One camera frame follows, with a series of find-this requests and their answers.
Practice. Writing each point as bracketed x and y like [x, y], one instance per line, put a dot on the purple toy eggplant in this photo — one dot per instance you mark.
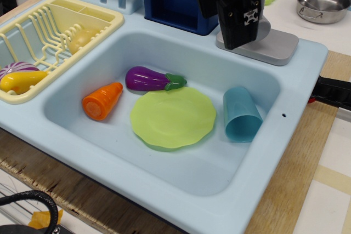
[143, 79]

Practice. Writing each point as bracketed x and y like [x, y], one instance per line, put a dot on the grey toy faucet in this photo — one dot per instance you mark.
[271, 46]

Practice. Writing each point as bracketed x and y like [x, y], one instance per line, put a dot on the yellow plastic dish rack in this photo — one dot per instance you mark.
[40, 36]

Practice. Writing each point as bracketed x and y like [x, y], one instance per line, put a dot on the yellow toy squash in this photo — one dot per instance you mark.
[20, 82]

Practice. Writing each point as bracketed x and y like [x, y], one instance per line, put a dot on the orange toy carrot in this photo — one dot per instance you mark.
[98, 104]

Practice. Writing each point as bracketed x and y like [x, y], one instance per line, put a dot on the stainless steel pot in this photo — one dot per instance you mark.
[322, 11]

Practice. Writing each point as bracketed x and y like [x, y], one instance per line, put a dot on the black clamp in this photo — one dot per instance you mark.
[332, 92]

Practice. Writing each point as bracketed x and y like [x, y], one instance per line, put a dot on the orange tape piece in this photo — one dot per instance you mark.
[40, 220]

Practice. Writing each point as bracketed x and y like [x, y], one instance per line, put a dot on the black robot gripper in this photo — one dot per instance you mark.
[238, 19]

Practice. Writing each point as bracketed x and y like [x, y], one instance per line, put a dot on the light blue toy sink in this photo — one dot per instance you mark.
[213, 186]

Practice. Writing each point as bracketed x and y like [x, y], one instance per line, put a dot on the purple toy onion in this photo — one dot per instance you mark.
[17, 67]

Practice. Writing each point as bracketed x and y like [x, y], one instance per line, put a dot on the green plastic plate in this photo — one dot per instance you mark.
[174, 119]

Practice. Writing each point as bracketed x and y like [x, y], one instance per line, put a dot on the blue plastic cup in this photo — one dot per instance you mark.
[241, 117]

